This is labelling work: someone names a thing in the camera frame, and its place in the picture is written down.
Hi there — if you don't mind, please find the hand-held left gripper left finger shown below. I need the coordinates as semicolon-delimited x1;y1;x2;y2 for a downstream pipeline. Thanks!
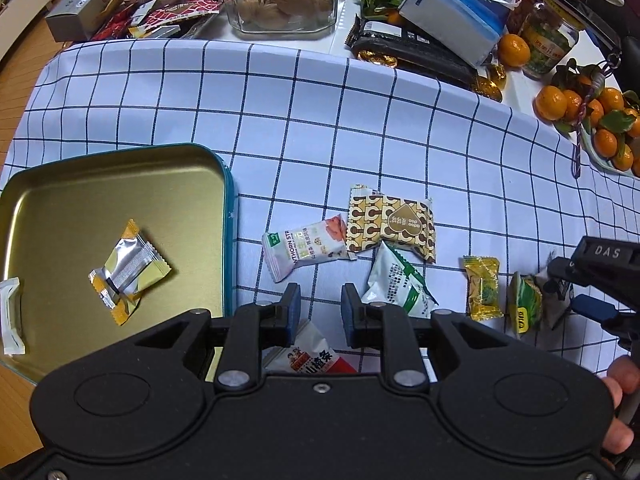
134;282;302;393

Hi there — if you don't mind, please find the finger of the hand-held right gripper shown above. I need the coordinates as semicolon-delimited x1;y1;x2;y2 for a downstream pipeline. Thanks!
546;235;640;287
570;294;640;342

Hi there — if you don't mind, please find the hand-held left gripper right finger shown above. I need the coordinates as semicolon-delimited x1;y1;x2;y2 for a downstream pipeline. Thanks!
340;282;505;393

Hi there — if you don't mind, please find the red white snack packet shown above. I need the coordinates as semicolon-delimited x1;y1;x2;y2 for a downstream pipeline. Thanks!
262;320;358;375

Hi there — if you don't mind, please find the white snack packet green stripe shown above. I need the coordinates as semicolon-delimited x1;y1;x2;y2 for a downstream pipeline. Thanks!
361;241;440;320

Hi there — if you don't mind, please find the green pea snack packet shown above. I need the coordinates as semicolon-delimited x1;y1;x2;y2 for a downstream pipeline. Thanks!
505;271;543;335

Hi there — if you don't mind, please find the yellow candy packet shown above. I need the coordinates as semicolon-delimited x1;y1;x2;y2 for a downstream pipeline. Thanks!
461;255;504;322

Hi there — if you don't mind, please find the teal tin tray gold inside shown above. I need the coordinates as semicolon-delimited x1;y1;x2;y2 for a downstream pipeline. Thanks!
0;142;240;386

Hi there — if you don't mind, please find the person's right hand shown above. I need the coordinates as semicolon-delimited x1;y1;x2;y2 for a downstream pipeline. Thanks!
600;355;640;468

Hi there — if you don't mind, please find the pink white snack packet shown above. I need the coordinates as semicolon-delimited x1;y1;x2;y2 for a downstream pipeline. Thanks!
262;214;351;283

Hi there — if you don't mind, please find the glass fruit plate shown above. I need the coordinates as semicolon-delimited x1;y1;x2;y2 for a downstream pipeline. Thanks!
575;130;640;178

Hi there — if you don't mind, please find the brown patterned snack packet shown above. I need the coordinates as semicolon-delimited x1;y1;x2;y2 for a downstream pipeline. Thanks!
346;184;437;264

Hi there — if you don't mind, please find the pile of leafy mandarins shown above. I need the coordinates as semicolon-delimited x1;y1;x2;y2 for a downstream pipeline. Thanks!
534;60;640;173

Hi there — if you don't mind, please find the silver yellow snack packet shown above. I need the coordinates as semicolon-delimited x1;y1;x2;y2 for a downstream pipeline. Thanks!
88;219;172;327

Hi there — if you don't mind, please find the blue checked white tablecloth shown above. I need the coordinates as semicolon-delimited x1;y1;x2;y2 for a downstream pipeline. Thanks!
0;37;640;391

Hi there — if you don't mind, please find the green label glass jar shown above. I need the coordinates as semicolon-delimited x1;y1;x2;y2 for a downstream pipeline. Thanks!
520;2;581;81

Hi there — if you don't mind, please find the single mandarin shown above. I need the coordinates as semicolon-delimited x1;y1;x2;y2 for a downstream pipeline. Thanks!
496;33;531;68

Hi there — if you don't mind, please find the black snack packet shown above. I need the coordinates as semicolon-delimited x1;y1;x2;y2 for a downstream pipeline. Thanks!
350;15;481;86

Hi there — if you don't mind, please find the blue tissue box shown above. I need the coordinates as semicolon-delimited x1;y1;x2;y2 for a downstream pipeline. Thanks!
397;0;521;68

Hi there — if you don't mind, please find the white stick snack packet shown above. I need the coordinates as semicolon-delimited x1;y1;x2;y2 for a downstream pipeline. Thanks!
0;277;26;357

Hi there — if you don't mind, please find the pile of walnuts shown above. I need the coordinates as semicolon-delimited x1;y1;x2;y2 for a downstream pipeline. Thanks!
237;0;333;31

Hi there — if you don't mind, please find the pile of candy wrappers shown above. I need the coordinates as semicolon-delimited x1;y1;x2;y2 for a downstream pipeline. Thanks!
90;0;223;41

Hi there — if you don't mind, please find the grey cardboard box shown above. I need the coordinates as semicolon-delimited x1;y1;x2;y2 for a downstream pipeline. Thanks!
45;0;128;43

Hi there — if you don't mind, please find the purple woven strap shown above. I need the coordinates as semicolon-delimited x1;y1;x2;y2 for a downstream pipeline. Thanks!
572;50;623;178

